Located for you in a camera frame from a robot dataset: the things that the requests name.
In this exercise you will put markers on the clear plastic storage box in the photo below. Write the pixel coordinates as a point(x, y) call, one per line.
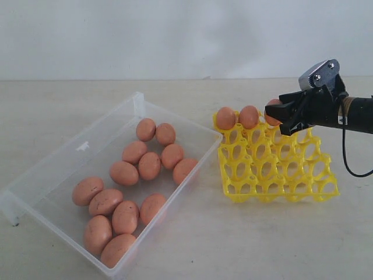
point(45, 190)

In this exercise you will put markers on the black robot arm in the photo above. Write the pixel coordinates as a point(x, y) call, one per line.
point(356, 114)

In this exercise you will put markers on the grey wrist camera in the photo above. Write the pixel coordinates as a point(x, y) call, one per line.
point(319, 75)

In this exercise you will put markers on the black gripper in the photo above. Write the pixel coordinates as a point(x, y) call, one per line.
point(304, 109)

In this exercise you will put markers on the yellow plastic egg tray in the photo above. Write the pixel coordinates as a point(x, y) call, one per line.
point(263, 164)

